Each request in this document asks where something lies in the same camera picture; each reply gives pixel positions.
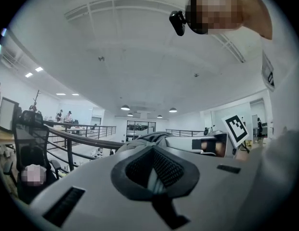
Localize person's right hand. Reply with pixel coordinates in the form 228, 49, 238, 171
201, 140, 226, 157

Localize grey clothes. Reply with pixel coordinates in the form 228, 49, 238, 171
115, 131, 175, 155

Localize computer monitor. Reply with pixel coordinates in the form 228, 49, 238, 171
0, 96, 20, 132

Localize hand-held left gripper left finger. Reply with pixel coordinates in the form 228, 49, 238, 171
28, 145, 175, 231

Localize black straight railing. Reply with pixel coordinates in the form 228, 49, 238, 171
85, 126, 117, 141

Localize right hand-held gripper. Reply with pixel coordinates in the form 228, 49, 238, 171
165, 115, 250, 159

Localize black head-mounted camera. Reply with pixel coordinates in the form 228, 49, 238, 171
169, 10, 189, 37

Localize wooden desk white legs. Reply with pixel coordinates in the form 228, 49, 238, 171
0, 128, 16, 144

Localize person's head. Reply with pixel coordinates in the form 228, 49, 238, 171
186, 0, 273, 41

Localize black curved railing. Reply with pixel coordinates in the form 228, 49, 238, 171
42, 120, 126, 172

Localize black office chair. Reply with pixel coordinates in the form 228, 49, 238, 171
3, 109, 62, 203

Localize dark coat stand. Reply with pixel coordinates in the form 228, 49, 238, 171
28, 90, 42, 113

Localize person's white shirt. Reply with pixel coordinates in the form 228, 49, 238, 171
245, 0, 299, 226

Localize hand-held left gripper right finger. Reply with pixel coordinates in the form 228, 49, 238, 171
151, 145, 266, 231

